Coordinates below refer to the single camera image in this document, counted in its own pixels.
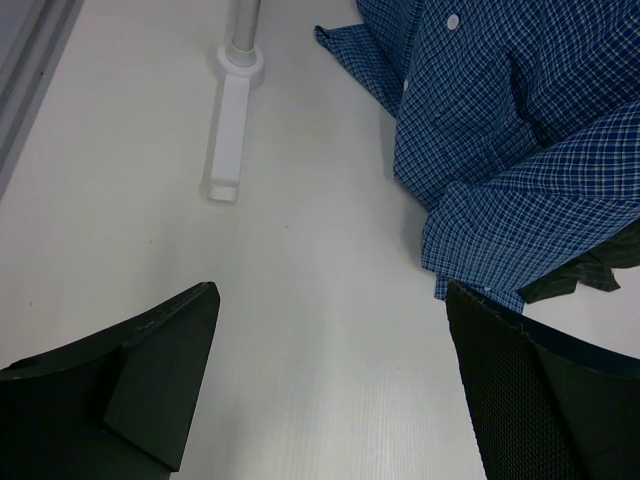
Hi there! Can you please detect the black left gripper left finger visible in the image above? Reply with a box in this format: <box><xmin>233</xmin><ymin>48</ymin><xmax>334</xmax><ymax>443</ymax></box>
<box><xmin>1</xmin><ymin>282</ymin><xmax>220</xmax><ymax>479</ymax></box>

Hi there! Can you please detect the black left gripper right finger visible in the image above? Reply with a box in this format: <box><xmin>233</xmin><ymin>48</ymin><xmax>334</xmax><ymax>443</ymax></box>
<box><xmin>446</xmin><ymin>282</ymin><xmax>639</xmax><ymax>479</ymax></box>

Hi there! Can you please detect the dark striped shirt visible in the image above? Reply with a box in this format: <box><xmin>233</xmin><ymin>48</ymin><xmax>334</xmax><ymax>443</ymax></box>
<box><xmin>518</xmin><ymin>221</ymin><xmax>639</xmax><ymax>304</ymax></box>

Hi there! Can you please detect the blue checkered shirt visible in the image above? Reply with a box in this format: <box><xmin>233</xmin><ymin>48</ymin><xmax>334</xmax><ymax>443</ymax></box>
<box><xmin>314</xmin><ymin>0</ymin><xmax>639</xmax><ymax>311</ymax></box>

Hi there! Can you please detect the white clothes rack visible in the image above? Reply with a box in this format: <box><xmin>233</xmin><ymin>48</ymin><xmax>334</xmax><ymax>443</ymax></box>
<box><xmin>202</xmin><ymin>0</ymin><xmax>265</xmax><ymax>202</ymax></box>

